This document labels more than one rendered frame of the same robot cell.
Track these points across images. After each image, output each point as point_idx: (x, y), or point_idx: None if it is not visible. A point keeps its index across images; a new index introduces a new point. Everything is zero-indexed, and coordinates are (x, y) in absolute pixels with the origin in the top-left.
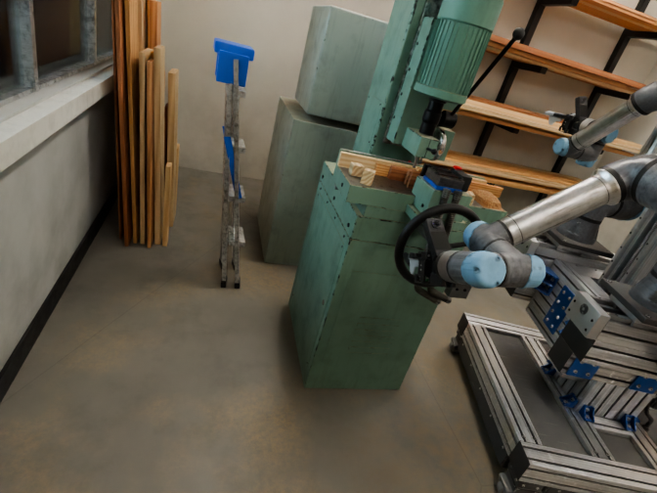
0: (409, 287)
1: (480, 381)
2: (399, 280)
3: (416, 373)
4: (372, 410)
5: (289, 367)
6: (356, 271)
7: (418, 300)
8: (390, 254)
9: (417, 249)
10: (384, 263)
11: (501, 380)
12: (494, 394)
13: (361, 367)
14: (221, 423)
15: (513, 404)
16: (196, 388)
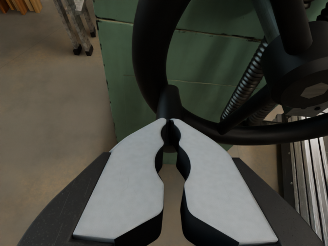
0: (224, 97)
1: (294, 177)
2: (208, 89)
3: (232, 148)
4: (178, 188)
5: (113, 139)
6: (132, 75)
7: None
8: (189, 50)
9: (246, 41)
10: (179, 65)
11: (319, 191)
12: (306, 204)
13: (170, 154)
14: (33, 196)
15: (327, 226)
16: (21, 159)
